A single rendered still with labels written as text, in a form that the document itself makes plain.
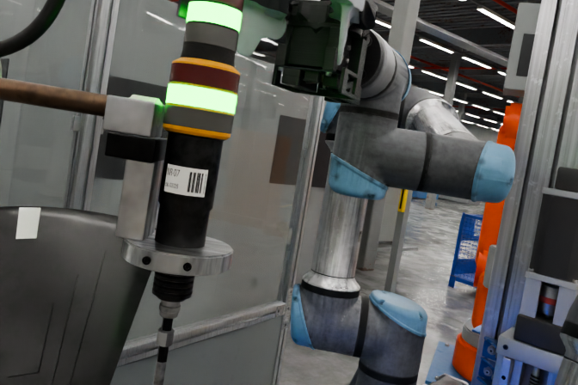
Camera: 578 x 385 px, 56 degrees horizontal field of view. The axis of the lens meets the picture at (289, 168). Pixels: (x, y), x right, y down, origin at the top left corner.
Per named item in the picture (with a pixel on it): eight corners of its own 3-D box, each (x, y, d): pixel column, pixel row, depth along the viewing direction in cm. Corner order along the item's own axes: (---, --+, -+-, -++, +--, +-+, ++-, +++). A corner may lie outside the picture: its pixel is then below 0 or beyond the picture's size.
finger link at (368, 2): (380, 15, 43) (369, 37, 52) (384, -4, 43) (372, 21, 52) (322, 6, 44) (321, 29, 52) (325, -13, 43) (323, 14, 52)
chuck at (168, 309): (155, 317, 35) (161, 281, 34) (160, 310, 36) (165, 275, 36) (176, 320, 35) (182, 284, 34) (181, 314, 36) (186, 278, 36)
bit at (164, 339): (164, 382, 36) (175, 307, 36) (166, 391, 35) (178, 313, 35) (148, 383, 36) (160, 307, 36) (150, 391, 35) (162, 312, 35)
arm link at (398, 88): (408, 119, 72) (420, 55, 72) (389, 109, 62) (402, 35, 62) (353, 111, 76) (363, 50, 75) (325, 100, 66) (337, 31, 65)
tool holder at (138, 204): (70, 259, 31) (95, 91, 31) (109, 236, 38) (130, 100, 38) (224, 283, 32) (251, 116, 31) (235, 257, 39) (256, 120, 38)
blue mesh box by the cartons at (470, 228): (445, 285, 703) (459, 210, 698) (494, 280, 786) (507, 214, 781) (511, 308, 636) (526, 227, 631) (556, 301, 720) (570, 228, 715)
